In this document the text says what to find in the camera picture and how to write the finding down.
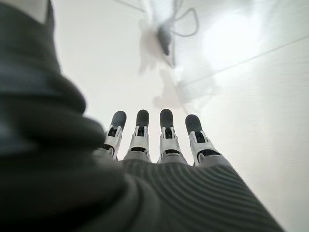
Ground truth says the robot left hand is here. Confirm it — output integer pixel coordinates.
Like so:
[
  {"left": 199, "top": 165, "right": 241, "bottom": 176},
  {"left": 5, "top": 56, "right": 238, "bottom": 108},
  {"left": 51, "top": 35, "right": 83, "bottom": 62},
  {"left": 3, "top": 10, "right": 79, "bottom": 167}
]
[{"left": 0, "top": 0, "right": 287, "bottom": 232}]

